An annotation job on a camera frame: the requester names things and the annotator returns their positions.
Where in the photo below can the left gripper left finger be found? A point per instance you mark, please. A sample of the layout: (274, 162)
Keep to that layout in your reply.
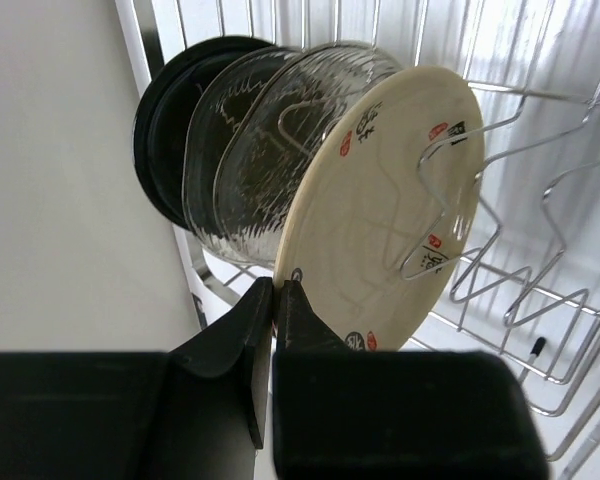
(196, 412)

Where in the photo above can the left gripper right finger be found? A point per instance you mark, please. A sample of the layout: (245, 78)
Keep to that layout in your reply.
(338, 413)

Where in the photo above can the cream patterned round plate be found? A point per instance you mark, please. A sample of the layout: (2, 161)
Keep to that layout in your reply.
(385, 207)

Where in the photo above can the clear glass plate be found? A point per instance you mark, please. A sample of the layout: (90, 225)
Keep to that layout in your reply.
(266, 160)
(216, 117)

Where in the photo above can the black round plate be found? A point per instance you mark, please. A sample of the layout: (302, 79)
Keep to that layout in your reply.
(164, 112)

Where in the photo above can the chrome wire dish rack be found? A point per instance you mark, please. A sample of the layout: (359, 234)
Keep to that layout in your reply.
(528, 287)

